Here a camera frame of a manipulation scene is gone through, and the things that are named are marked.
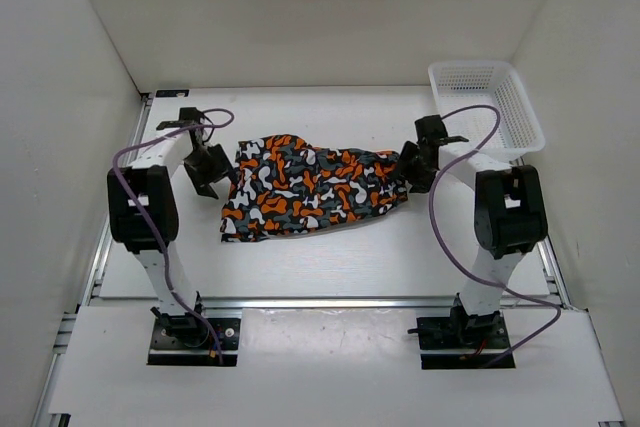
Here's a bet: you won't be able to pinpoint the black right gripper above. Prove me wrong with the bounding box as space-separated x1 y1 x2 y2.
390 140 437 194

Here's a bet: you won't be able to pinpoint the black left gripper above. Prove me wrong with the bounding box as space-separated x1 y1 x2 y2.
183 143 237 199

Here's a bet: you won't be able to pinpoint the orange camouflage shorts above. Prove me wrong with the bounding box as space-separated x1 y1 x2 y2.
220 134 408 242

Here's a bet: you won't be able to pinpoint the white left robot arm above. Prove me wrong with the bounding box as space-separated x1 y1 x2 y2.
107 121 233 348

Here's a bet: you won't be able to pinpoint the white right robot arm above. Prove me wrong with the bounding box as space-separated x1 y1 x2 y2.
395 137 548 349

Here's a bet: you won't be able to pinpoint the white plastic mesh basket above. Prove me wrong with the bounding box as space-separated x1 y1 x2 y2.
428 60 546 162

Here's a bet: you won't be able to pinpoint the dark label sticker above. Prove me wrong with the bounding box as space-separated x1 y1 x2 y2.
155 89 190 98

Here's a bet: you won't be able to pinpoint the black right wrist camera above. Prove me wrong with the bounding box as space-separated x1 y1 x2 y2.
414 115 469 147

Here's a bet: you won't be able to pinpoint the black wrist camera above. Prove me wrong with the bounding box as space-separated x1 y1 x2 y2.
156 107 206 131
414 115 469 147

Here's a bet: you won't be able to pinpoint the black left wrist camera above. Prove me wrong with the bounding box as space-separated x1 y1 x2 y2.
156 107 206 131

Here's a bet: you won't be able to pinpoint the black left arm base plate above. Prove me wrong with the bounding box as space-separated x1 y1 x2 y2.
147 317 241 367

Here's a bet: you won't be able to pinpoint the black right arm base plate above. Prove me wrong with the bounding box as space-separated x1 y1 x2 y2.
407 317 516 371

